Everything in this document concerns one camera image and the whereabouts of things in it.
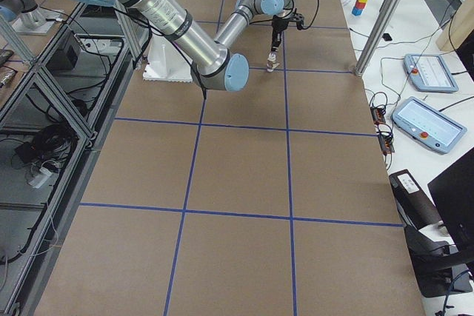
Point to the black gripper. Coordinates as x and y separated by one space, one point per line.
277 26

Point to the chrome angle valve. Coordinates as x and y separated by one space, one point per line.
272 57

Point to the white PPR pipe fitting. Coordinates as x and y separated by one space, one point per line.
271 66

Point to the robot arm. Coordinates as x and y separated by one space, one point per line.
213 66

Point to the blue wooden block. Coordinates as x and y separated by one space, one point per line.
356 12

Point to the red wooden block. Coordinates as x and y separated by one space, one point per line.
359 5

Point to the small black puck device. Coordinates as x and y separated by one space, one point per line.
386 37

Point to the far teach pendant tablet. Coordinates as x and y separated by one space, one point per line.
429 73

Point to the teach pendant tablet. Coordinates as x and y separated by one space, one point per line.
429 73
428 126

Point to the brown paper table mat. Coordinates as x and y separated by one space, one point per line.
270 201

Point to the near teach pendant tablet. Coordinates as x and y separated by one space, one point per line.
428 126

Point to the black box with label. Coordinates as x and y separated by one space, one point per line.
412 199

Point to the black monitor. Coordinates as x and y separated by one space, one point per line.
452 194

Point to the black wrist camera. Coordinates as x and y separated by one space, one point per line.
298 20

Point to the white camera pole with base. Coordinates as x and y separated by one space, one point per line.
164 63

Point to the aluminium frame post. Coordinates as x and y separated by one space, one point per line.
385 14

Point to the aluminium frame rack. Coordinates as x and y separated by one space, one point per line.
70 64

